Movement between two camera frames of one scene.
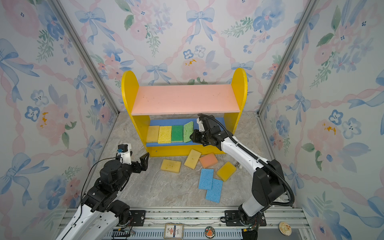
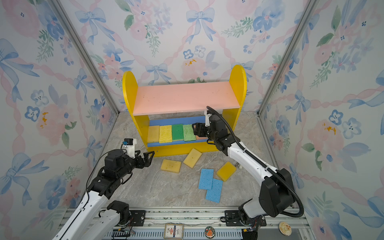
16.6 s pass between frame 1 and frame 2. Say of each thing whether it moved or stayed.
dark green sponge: stayed
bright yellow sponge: stayed
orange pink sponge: moved
